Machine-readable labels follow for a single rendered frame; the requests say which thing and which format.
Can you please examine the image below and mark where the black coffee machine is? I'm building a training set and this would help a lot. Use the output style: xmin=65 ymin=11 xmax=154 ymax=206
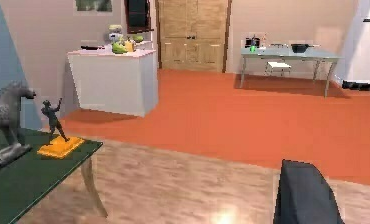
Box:
xmin=245 ymin=36 xmax=261 ymax=49

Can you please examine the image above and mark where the white stool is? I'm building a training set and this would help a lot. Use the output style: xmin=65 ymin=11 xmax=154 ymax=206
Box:
xmin=264 ymin=61 xmax=292 ymax=77

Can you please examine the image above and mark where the white and green jar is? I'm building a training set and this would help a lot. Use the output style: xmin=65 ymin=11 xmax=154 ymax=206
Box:
xmin=108 ymin=24 xmax=124 ymax=44

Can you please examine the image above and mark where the dark framed window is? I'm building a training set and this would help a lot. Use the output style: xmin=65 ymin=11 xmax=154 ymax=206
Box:
xmin=124 ymin=0 xmax=152 ymax=34

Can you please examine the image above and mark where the pale blue-grey table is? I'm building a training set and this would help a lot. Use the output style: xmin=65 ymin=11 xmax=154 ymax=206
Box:
xmin=239 ymin=45 xmax=343 ymax=99

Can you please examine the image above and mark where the dark green table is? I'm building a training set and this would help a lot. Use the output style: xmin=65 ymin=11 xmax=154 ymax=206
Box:
xmin=0 ymin=127 xmax=109 ymax=224

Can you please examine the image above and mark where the green framed picture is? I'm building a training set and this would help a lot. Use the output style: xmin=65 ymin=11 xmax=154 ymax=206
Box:
xmin=74 ymin=0 xmax=113 ymax=14

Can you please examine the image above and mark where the white kitchen counter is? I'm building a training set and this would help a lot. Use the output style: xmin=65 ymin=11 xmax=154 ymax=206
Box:
xmin=67 ymin=40 xmax=159 ymax=118

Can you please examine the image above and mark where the wooden double door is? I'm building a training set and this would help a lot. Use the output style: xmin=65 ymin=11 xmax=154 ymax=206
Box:
xmin=155 ymin=0 xmax=233 ymax=74

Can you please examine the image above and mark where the white fridge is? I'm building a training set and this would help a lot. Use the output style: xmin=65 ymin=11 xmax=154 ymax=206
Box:
xmin=336 ymin=0 xmax=370 ymax=92

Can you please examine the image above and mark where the grey horse statue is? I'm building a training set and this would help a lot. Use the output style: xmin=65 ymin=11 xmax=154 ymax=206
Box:
xmin=0 ymin=80 xmax=37 ymax=169

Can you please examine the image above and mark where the dark figurine on yellow base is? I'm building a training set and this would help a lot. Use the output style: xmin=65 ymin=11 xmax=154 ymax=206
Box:
xmin=36 ymin=97 xmax=86 ymax=159

